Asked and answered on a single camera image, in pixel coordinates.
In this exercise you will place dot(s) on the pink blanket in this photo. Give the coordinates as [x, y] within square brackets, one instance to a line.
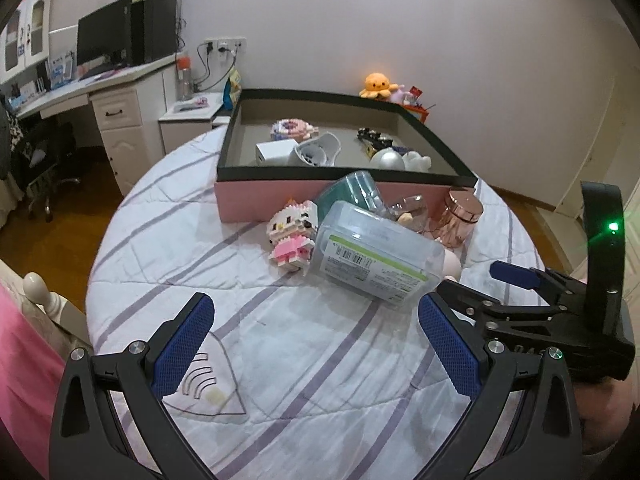
[25, 385]

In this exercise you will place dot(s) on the teal plastic cup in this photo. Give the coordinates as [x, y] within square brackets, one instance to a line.
[355, 190]

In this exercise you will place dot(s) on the small printed pouch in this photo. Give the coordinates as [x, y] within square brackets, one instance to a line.
[192, 103]

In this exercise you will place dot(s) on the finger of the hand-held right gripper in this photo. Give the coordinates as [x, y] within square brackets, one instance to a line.
[470, 302]
[515, 275]

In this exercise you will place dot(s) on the black small toy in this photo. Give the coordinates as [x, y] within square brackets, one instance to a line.
[372, 137]

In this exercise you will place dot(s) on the white glass-door cabinet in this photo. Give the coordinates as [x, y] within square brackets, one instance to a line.
[27, 35]

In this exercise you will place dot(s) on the purple plush toy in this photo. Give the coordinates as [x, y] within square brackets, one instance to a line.
[402, 92]

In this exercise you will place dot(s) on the white nightstand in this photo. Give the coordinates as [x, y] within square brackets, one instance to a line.
[190, 130]

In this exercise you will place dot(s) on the white square charger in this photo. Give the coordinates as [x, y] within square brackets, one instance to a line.
[272, 152]

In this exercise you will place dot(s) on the orange octopus plush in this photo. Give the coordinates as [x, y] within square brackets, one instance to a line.
[377, 85]

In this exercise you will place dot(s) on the silver and white gadget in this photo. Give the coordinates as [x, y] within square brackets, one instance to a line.
[390, 160]

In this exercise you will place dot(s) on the grey jacket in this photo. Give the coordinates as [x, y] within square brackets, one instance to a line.
[10, 130]

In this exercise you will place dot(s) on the white bed frame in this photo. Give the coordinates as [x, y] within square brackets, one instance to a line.
[40, 295]

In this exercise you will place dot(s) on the person's right hand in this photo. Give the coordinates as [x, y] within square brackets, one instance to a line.
[607, 415]

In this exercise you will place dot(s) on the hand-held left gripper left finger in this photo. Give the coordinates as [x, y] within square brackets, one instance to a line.
[182, 345]

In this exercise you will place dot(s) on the rose gold jar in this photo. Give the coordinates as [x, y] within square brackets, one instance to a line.
[457, 217]

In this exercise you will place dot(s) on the black office chair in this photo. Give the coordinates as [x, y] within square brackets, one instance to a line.
[45, 160]

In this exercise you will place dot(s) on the white plug adapter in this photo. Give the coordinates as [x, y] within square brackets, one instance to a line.
[320, 150]

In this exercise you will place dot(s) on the white desk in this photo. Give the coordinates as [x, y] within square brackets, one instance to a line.
[125, 110]

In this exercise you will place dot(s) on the clear plastic container green label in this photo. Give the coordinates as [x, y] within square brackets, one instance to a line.
[375, 260]

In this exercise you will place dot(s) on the blue tissue pack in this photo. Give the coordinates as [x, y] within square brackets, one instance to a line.
[62, 67]

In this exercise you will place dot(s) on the clear glass jar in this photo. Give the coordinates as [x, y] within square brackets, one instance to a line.
[410, 212]

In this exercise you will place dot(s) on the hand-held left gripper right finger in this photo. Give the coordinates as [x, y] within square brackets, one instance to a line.
[450, 345]

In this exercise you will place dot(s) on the red storage box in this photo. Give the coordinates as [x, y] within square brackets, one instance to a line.
[415, 110]

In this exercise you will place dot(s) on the black computer monitor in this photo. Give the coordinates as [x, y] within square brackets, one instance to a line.
[102, 35]

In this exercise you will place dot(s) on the black computer tower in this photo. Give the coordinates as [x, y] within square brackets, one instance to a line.
[155, 30]

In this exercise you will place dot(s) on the wall power outlet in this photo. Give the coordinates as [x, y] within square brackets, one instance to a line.
[225, 45]

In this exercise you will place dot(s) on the black keyboard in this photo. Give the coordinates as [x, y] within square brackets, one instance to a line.
[102, 67]

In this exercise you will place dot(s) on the striped white quilt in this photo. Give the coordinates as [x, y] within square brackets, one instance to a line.
[300, 360]

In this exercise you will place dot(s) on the yellow snack bag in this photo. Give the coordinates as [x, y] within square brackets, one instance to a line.
[232, 87]

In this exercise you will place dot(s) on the red-capped water bottle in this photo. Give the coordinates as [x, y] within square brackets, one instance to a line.
[184, 77]

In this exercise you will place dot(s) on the pink box with dark rim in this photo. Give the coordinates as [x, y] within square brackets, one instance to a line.
[260, 202]

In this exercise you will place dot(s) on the cat block figure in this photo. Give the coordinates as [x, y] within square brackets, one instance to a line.
[292, 232]

